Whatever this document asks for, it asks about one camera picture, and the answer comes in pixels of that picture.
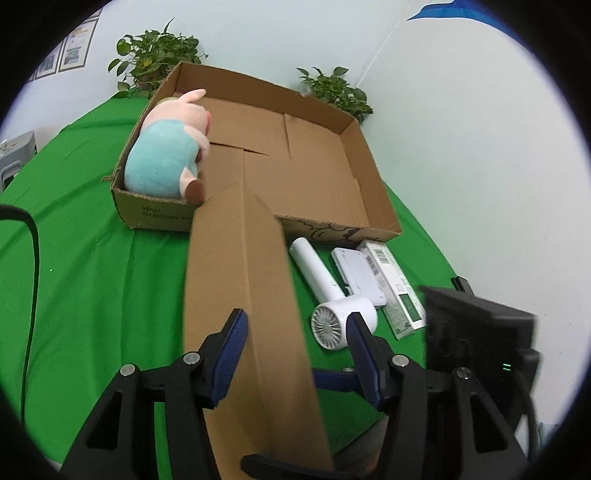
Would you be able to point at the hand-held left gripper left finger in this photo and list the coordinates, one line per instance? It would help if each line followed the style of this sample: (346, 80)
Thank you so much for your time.
(231, 355)

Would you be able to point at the white hair dryer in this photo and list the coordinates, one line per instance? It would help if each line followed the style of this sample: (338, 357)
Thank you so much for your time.
(318, 272)

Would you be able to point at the blue wall decoration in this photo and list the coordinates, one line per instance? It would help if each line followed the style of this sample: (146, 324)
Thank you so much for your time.
(457, 11)

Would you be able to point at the brown cardboard box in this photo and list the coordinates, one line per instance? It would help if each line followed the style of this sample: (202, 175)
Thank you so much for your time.
(314, 175)

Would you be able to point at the large framed wall notice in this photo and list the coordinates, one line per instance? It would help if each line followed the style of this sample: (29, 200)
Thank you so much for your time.
(76, 46)

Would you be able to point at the small framed wall notice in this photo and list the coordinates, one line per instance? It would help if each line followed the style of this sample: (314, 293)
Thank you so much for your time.
(47, 62)

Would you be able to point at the large green potted plant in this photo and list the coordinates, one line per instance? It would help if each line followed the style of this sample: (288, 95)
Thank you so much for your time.
(152, 55)

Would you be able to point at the pink pig plush toy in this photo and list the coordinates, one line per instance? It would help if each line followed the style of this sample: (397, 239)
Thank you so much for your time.
(161, 157)

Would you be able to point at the white plastic device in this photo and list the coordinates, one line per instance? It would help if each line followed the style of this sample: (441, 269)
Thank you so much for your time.
(358, 272)

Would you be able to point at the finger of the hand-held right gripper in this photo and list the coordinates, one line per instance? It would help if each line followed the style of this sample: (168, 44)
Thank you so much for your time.
(332, 379)
(286, 464)

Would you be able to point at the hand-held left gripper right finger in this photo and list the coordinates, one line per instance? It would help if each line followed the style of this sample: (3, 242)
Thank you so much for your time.
(364, 364)

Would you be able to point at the white barcode carton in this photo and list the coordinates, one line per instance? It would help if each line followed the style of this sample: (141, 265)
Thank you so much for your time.
(397, 286)

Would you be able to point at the small green potted plant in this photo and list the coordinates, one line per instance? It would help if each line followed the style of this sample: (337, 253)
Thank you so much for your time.
(337, 92)

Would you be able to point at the black flat device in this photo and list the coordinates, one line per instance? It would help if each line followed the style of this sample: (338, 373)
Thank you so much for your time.
(463, 284)

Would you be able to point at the grey plastic case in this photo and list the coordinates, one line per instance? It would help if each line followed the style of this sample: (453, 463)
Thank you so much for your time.
(16, 157)

